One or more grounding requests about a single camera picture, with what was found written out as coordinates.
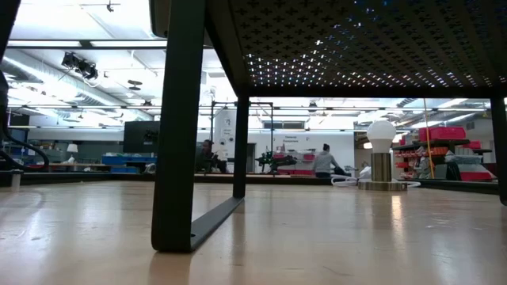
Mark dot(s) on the person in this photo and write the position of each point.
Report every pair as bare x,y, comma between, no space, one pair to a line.
324,160
206,152

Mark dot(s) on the black shelf with bins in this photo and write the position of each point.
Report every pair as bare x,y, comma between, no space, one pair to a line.
431,142

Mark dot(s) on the white table lamp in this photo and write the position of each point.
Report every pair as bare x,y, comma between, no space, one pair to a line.
72,148

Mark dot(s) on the black overhead rig bar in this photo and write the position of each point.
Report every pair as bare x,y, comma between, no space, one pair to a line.
85,43

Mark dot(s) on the black aluminium table frame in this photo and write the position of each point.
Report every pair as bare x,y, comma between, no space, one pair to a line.
99,178

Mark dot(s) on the background shelf with red bins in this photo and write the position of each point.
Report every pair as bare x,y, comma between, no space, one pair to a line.
305,157

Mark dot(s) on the black mounted camera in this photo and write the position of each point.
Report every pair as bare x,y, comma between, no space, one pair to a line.
85,69

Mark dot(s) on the background robot workstation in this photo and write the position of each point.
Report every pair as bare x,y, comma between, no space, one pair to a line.
272,118

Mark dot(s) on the brass lamp with white bulb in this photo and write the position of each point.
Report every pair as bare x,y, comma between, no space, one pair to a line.
381,166

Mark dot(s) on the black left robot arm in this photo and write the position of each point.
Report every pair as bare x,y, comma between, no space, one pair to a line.
4,118

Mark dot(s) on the black perforated metal riser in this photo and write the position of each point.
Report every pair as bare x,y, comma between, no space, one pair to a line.
178,118

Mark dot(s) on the red bin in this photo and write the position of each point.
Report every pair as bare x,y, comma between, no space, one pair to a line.
441,133

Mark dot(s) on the black monitor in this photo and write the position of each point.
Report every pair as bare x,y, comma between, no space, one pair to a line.
138,136

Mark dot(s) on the blue background bin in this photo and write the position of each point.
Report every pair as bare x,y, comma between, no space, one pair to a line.
119,160

